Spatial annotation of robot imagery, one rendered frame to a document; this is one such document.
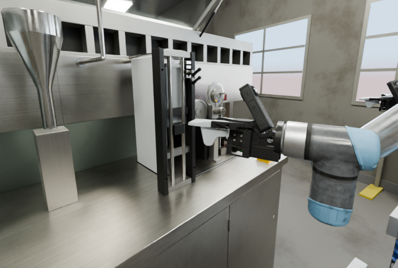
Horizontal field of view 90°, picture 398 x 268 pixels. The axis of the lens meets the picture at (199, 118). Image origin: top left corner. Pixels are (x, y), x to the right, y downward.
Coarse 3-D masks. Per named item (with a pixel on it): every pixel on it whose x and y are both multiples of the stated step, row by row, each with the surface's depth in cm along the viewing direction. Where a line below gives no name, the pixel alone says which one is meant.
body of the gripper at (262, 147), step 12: (240, 120) 45; (252, 120) 47; (240, 132) 45; (252, 132) 44; (264, 132) 46; (276, 132) 41; (228, 144) 47; (240, 144) 46; (252, 144) 45; (264, 144) 44; (276, 144) 41; (240, 156) 44; (252, 156) 45; (264, 156) 44; (276, 156) 42
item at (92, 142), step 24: (96, 120) 99; (120, 120) 107; (0, 144) 76; (24, 144) 81; (72, 144) 93; (96, 144) 100; (120, 144) 109; (168, 144) 132; (0, 168) 77; (24, 168) 82; (0, 192) 78
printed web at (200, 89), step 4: (164, 64) 89; (172, 64) 86; (196, 84) 113; (200, 84) 111; (204, 84) 109; (208, 84) 107; (196, 88) 110; (200, 88) 108; (204, 88) 106; (196, 92) 109; (200, 92) 107; (204, 92) 105; (196, 96) 110; (200, 96) 107; (204, 96) 105; (204, 100) 105
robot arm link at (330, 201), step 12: (312, 168) 41; (312, 180) 40; (324, 180) 38; (336, 180) 36; (348, 180) 36; (312, 192) 40; (324, 192) 38; (336, 192) 37; (348, 192) 36; (312, 204) 40; (324, 204) 38; (336, 204) 37; (348, 204) 37; (324, 216) 38; (336, 216) 37; (348, 216) 38
